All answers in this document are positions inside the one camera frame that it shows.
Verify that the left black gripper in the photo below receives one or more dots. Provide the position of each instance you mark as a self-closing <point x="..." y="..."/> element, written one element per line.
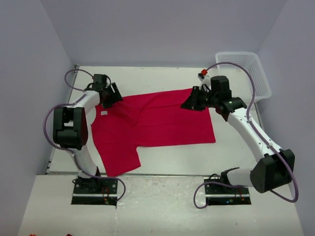
<point x="112" y="93"/>

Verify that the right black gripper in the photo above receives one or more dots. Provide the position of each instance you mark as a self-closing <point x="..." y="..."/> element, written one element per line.
<point x="197" y="98"/>

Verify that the red t shirt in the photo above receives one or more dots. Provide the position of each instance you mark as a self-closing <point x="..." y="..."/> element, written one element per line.
<point x="147" y="120"/>

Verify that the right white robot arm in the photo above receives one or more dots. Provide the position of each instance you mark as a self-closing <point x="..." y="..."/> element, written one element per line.
<point x="274" y="164"/>

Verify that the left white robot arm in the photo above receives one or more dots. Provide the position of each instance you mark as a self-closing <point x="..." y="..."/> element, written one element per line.
<point x="70" y="127"/>

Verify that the white plastic basket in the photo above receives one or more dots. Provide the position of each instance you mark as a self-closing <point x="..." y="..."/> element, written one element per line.
<point x="243" y="81"/>

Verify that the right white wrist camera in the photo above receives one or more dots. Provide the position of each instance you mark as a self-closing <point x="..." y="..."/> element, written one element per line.
<point x="205" y="79"/>

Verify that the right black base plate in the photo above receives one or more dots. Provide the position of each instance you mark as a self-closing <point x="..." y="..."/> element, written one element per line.
<point x="217" y="195"/>

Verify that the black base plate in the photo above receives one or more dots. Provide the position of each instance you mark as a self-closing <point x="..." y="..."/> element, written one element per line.
<point x="217" y="195"/>
<point x="93" y="191"/>

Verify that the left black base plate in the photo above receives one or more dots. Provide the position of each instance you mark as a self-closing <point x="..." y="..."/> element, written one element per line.
<point x="93" y="191"/>

